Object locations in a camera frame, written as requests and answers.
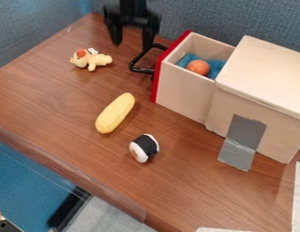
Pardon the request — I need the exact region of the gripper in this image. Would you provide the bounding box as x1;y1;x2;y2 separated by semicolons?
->
102;6;162;52

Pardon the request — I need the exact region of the drawer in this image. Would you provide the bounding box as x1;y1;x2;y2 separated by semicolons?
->
127;29;237;125

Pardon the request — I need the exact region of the yellow plush animal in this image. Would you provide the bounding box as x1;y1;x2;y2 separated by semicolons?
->
68;47;115;73

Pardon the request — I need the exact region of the orange toy ball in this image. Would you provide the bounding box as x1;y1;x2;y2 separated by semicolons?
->
184;59;212;77

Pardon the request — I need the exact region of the blue cloth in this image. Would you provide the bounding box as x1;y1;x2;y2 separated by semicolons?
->
175;53;228;81

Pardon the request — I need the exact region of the yellow toy corn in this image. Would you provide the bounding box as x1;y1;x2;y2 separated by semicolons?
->
93;92;137;134

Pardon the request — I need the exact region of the toy sushi roll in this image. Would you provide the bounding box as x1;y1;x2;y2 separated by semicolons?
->
127;133;161;164

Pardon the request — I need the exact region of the cabinet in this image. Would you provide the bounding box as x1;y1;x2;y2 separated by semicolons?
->
204;34;300;165

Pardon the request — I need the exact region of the grey tape strip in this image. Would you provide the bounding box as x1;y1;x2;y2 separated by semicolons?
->
216;113;268;172

